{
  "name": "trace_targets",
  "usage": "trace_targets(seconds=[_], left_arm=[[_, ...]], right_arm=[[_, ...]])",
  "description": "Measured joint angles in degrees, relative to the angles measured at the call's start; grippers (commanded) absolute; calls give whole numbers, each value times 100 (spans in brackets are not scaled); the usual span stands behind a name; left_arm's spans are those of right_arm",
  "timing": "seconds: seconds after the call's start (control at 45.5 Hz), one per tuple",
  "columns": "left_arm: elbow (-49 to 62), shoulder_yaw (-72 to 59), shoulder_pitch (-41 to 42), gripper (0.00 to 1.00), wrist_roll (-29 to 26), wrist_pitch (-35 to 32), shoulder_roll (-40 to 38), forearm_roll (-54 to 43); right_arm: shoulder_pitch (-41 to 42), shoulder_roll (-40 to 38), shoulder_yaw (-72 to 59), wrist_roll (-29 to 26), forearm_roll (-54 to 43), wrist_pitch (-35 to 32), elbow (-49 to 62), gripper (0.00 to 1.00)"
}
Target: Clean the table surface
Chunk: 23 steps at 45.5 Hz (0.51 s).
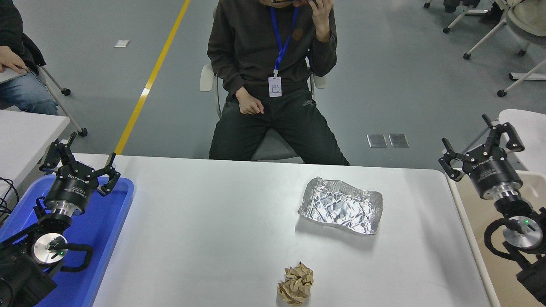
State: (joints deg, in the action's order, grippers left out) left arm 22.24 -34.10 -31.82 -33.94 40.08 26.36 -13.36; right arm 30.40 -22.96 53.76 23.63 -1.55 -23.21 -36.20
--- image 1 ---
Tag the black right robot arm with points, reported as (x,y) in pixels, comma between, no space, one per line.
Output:
(518,232)

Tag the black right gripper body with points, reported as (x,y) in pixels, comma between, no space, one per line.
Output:
(495,177)

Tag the white grey office chair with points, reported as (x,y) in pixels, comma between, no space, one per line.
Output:
(273,147)

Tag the large pale plastic bin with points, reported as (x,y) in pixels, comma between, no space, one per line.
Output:
(533,187)

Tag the person's right hand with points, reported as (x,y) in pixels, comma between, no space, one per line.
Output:
(251,106)

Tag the silver floor socket plate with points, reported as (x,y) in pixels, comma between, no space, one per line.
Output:
(398,140)
(377,140)

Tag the silver foil tray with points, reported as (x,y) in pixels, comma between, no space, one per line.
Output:
(341,207)

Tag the grey wheeled chair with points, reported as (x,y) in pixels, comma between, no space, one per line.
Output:
(82,132)

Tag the crumpled tan paper ball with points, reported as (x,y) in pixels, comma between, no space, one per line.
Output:
(296,283)

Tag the white paper scrap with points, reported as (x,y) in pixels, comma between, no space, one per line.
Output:
(121,43)

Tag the person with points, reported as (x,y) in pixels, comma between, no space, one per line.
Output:
(243,47)
(25,96)

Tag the person's left hand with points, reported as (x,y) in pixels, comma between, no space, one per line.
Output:
(322,19)
(12,59)

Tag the white chair beige seat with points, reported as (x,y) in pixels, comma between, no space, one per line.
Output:
(529,17)

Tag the white chair legs with wheel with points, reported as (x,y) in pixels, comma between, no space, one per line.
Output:
(529,76)

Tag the white round-seat chair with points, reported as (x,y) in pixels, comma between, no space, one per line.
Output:
(531,140)

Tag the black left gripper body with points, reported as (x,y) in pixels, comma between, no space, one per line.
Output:
(70,187)

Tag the blue plastic tray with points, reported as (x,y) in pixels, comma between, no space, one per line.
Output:
(102,221)

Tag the white chair base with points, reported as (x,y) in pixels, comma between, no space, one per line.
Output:
(446,30)

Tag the white side table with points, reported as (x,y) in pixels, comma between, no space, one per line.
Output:
(25,136)

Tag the white badge card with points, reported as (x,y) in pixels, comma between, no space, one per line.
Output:
(275,87)

